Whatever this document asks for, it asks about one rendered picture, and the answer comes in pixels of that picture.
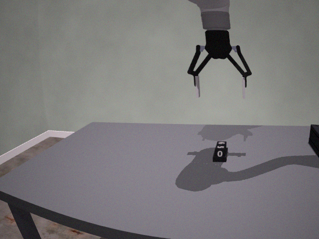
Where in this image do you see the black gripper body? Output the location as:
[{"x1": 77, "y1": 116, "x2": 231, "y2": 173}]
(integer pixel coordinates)
[{"x1": 205, "y1": 30, "x2": 232, "y2": 59}]

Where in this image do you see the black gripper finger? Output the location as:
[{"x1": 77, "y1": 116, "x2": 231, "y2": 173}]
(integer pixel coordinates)
[
  {"x1": 220, "y1": 45, "x2": 252, "y2": 99},
  {"x1": 187, "y1": 45, "x2": 216, "y2": 98}
]

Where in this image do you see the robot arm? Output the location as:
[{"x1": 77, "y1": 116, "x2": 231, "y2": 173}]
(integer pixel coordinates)
[{"x1": 188, "y1": 0, "x2": 231, "y2": 31}]

